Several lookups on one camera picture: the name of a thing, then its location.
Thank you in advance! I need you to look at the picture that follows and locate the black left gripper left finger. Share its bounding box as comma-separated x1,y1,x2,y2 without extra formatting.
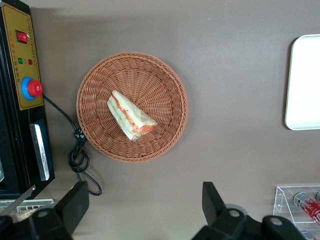
0,180,90,240

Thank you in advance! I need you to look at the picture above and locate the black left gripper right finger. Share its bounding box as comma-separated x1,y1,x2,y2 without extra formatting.
192,181,266,240

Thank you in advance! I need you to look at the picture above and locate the triangle sandwich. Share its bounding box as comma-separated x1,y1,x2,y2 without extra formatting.
106,89,158,142

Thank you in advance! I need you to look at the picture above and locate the round brown wicker basket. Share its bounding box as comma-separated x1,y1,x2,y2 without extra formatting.
75,51,189,163

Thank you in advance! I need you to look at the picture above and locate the cream plastic tray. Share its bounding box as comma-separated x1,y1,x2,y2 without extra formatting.
284,33,320,131

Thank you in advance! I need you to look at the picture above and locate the wrapped bread packet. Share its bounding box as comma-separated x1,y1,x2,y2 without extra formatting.
15,209,34,223

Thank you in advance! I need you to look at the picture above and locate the clear acrylic bottle rack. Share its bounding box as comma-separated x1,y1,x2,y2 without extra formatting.
272,185,320,240

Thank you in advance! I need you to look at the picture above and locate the red cola bottle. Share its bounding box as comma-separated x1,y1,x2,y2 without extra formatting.
292,191,320,224

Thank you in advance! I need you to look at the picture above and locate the black sealing machine yellow panel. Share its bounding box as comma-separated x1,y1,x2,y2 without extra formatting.
0,0,56,201

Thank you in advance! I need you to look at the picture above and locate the white wire rack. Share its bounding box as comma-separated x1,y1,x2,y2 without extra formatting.
0,198,55,224

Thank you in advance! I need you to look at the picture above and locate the black machine power cable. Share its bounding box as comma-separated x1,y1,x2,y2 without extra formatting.
41,93,103,197

